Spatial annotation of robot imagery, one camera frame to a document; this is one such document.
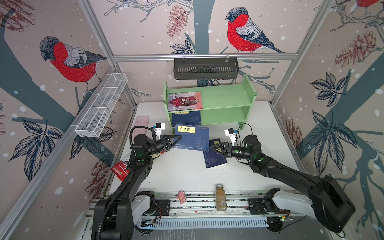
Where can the blue book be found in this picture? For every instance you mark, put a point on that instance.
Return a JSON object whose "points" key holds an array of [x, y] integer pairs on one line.
{"points": [[213, 159], [193, 138], [191, 118]]}

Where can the white wire mesh basket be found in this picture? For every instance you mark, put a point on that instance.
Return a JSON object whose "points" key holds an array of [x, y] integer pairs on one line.
{"points": [[99, 112]]}

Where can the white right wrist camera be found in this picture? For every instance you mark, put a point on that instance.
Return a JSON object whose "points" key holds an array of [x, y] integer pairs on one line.
{"points": [[232, 134]]}

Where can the pink small toy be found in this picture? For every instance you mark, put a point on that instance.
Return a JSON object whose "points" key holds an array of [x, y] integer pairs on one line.
{"points": [[181, 197]]}

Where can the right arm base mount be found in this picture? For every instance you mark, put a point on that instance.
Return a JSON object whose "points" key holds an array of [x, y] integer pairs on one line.
{"points": [[266, 205]]}

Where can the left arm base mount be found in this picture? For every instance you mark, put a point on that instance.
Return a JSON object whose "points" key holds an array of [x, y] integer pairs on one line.
{"points": [[145, 203]]}

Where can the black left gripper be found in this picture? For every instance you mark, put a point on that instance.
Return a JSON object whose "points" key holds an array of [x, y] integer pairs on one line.
{"points": [[166, 139]]}

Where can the pink case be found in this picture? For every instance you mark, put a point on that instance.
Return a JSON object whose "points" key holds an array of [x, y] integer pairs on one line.
{"points": [[141, 121]]}

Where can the red snack bag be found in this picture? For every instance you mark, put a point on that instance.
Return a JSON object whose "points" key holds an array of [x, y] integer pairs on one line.
{"points": [[120, 171]]}

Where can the black hanging basket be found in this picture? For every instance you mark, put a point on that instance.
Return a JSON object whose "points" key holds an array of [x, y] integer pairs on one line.
{"points": [[206, 68]]}

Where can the green wooden shelf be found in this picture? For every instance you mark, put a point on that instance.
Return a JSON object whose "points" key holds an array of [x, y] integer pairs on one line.
{"points": [[221, 104]]}

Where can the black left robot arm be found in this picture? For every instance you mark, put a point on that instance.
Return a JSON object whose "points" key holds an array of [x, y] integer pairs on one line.
{"points": [[115, 217]]}

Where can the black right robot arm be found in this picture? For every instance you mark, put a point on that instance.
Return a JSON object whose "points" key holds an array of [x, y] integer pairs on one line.
{"points": [[327, 201]]}

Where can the pink Hamlet book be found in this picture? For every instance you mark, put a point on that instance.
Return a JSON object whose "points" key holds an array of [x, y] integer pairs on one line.
{"points": [[184, 101]]}

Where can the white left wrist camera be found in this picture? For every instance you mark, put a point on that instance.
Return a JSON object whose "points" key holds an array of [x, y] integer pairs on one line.
{"points": [[158, 128]]}

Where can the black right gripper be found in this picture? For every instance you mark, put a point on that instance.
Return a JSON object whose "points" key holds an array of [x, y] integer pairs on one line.
{"points": [[226, 146]]}

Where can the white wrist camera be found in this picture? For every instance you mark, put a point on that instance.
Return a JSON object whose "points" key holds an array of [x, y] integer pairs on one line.
{"points": [[158, 128], [232, 134]]}

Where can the spice jar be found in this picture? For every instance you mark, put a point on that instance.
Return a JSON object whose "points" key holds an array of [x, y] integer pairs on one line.
{"points": [[221, 201]]}

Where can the aluminium rail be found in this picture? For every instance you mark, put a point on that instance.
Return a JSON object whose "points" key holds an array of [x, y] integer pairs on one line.
{"points": [[203, 204]]}

